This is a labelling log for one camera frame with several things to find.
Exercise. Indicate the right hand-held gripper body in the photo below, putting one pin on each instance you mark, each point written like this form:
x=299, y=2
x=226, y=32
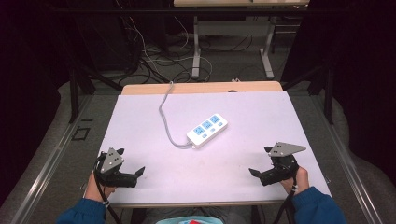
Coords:
x=281, y=169

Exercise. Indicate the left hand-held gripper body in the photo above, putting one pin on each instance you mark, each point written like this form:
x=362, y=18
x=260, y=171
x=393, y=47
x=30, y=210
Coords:
x=109, y=161

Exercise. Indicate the person's right hand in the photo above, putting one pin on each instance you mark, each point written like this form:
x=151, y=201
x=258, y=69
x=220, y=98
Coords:
x=301, y=182

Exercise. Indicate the person's left hand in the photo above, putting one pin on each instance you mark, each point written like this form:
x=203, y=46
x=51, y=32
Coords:
x=92, y=191

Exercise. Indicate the white table mat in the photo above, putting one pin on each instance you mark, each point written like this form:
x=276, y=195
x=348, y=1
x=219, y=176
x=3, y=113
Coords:
x=236, y=161

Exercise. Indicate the white power strip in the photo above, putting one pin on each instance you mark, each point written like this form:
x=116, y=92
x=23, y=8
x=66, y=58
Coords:
x=207, y=132

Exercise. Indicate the person's teal clothing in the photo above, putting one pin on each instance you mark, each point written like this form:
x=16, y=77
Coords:
x=190, y=220

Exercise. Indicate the black metal stand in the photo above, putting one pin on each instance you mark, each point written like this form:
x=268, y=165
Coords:
x=74, y=93
x=327, y=93

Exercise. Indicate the desk with white metal legs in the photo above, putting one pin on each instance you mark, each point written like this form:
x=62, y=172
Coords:
x=232, y=28

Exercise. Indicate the aluminium floor rail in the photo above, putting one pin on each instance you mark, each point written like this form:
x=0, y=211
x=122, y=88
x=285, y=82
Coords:
x=348, y=165
x=46, y=169

